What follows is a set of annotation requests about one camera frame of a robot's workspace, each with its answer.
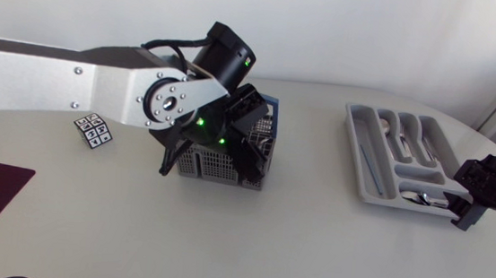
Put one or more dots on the steel fork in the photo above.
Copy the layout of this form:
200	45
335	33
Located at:
430	150
405	144

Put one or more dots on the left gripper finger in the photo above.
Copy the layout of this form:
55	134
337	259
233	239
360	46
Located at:
173	159
252	164

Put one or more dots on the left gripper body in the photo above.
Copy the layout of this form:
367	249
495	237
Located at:
211	148

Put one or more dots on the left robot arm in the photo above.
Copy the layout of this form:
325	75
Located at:
32	79

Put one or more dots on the thin blue-grey stick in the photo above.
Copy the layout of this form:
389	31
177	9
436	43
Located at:
371	170

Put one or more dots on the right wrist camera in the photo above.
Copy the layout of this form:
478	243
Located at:
478	177

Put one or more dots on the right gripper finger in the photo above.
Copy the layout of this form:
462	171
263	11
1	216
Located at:
471	217

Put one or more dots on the steel spoon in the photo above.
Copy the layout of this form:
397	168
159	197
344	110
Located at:
384	126

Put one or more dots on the grey cutlery tray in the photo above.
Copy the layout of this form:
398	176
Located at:
365	138

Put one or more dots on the grey cutlery basket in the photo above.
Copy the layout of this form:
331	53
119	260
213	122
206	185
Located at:
209	165

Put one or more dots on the steel teaspoon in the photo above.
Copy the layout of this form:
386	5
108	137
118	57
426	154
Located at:
438	202
411	197

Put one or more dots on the black-and-white patterned cube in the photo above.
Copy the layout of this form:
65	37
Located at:
93	131

